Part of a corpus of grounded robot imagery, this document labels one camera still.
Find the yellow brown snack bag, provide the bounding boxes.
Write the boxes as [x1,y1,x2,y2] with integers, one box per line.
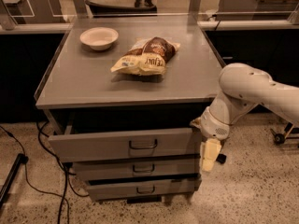
[110,37,180,76]

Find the grey bottom drawer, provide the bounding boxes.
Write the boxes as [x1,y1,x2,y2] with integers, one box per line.
[87,174,201,202]

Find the grey drawer cabinet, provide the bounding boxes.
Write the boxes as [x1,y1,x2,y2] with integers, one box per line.
[36,15,221,189]

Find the black power plug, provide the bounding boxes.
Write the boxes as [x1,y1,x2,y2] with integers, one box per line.
[216,154,226,164]

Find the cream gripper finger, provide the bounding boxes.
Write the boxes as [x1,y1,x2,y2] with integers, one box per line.
[190,117,202,129]

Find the grey drawer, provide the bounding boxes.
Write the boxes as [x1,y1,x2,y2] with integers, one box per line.
[49,128,202,162]
[87,174,201,202]
[73,154,199,181]

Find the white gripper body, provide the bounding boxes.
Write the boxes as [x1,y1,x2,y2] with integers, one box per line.
[200,107,230,140]

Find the black wheeled cart base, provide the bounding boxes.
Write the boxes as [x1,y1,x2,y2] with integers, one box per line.
[271,122,299,146]

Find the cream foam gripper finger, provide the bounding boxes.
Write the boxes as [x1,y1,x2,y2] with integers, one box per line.
[201,138,221,172]

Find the black floor cable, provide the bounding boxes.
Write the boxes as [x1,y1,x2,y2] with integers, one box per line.
[0,121,90,224]

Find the black floor stand bar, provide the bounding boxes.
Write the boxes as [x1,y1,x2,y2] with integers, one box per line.
[0,153,28,209]

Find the dark curved background base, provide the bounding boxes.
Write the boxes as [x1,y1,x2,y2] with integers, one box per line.
[85,0,157,18]

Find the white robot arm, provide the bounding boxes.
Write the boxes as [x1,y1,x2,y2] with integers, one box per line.
[191,63,299,172]

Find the white bowl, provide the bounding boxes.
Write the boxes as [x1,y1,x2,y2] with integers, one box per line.
[79,27,119,51]

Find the grey middle drawer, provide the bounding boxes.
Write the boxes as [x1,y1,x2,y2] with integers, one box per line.
[73,154,199,181]

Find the grey top drawer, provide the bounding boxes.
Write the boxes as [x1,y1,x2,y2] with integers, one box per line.
[49,128,202,162]

